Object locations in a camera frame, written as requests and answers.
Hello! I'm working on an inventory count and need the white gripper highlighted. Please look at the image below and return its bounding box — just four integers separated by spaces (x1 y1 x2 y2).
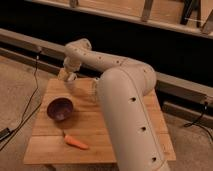
58 57 81 82

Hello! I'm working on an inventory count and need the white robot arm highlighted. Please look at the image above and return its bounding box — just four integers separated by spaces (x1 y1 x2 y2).
64 39 170 171

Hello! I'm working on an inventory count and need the orange carrot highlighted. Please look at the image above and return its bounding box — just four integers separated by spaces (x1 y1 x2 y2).
63 133 89 150

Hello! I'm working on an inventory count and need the wooden table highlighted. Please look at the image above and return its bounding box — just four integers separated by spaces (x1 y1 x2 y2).
23 77 177 166

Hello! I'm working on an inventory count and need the black cable left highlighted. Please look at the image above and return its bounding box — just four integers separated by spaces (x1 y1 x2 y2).
0 50 43 152

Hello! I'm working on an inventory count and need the black cable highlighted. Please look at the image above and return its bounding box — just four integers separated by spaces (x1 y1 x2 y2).
0 50 43 152
183 101 213 140

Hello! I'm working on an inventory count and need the grey metal rail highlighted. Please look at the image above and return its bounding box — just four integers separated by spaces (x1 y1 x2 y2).
0 27 213 105

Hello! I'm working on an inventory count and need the black cable right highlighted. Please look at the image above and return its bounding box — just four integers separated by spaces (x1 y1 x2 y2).
183 101 213 140

